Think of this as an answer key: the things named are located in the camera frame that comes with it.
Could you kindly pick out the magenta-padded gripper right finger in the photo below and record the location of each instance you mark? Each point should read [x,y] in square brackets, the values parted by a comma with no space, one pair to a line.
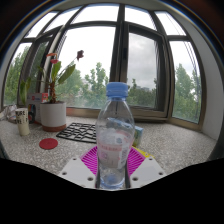
[148,170]

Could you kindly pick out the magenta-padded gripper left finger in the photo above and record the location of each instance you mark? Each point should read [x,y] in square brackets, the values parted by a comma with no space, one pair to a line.
[78,170]

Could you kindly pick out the clear blue-capped water bottle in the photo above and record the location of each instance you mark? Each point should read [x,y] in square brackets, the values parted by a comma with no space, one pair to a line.
[115,133]

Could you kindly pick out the blue-green carton pack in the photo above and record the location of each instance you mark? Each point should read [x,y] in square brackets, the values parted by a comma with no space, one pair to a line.
[138,135]

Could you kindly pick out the black lattice trivet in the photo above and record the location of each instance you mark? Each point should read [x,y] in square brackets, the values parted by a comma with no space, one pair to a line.
[78,132]

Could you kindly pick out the flat round red coaster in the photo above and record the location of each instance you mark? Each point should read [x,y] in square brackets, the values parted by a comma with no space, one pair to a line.
[48,143]

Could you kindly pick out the potted plant in white pot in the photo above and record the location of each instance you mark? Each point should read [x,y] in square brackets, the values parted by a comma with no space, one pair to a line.
[53,115]

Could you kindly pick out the cream paper cup black lettering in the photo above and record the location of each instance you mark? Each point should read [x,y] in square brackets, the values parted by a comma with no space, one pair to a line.
[22,121]

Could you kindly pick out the clear plastic-wrapped packet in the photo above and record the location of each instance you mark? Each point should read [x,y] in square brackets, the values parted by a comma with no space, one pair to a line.
[7,112]

